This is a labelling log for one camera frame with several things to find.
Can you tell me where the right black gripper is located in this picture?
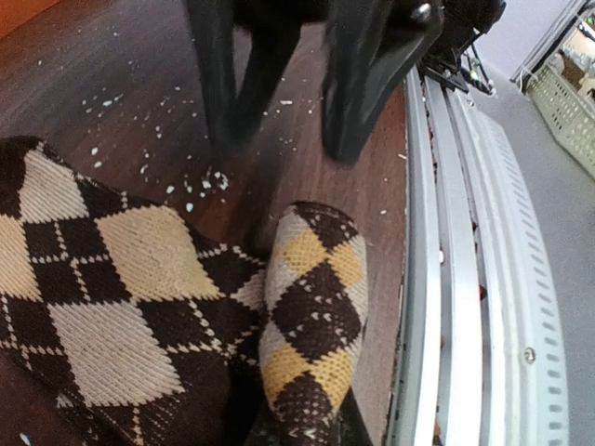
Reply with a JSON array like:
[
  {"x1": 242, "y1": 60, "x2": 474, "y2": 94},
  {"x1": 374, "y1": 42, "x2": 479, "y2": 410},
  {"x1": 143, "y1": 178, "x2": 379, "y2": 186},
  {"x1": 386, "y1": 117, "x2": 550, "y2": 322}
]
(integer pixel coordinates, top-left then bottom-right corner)
[{"x1": 322, "y1": 0, "x2": 507, "y2": 163}]

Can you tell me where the wooden compartment tray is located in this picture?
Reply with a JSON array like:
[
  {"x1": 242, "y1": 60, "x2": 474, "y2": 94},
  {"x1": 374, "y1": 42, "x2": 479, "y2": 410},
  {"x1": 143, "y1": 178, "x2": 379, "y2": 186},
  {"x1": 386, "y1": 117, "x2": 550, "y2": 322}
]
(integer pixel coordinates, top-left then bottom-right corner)
[{"x1": 0, "y1": 0, "x2": 56, "y2": 37}]

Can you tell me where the perforated beige basket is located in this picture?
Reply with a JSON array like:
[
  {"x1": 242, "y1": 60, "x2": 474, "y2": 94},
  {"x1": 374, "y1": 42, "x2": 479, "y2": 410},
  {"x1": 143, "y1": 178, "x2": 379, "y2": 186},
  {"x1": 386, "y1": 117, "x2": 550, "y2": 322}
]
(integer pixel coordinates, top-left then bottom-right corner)
[{"x1": 524, "y1": 59, "x2": 595, "y2": 182}]

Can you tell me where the brown argyle sock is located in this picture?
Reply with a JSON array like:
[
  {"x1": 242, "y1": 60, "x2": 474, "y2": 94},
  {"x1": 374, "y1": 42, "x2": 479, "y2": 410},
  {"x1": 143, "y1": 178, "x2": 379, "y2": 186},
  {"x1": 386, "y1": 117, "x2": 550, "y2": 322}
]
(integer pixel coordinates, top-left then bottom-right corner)
[{"x1": 1, "y1": 136, "x2": 369, "y2": 445}]

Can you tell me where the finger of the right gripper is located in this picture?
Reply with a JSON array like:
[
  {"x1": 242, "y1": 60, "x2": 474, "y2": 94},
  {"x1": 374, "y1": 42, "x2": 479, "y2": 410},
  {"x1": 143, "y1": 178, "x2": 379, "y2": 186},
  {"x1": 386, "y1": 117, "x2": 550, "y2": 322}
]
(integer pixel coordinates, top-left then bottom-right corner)
[{"x1": 185, "y1": 0, "x2": 308, "y2": 145}]

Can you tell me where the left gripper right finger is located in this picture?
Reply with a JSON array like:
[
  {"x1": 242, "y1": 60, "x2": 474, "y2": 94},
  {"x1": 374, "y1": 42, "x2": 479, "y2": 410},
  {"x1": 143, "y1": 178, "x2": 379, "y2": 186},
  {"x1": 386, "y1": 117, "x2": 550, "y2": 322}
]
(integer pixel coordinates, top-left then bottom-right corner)
[{"x1": 332, "y1": 392, "x2": 373, "y2": 446}]

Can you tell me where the aluminium front rail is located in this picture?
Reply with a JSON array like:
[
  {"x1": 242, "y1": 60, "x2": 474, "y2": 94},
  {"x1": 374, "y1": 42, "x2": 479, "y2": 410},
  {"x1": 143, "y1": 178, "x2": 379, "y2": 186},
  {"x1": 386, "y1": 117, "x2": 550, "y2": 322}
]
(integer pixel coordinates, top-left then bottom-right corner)
[{"x1": 383, "y1": 70, "x2": 594, "y2": 445}]

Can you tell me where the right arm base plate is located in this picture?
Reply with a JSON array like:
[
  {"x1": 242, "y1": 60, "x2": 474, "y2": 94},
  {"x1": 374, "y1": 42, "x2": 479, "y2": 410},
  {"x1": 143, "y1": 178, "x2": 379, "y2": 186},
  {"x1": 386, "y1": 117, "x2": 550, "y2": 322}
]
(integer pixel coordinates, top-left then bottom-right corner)
[{"x1": 418, "y1": 27, "x2": 496, "y2": 96}]

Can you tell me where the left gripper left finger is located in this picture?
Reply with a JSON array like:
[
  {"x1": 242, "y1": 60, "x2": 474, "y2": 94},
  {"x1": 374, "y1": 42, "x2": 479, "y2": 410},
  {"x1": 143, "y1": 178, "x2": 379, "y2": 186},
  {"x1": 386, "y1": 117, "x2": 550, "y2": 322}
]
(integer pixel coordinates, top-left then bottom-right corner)
[{"x1": 241, "y1": 399, "x2": 282, "y2": 446}]

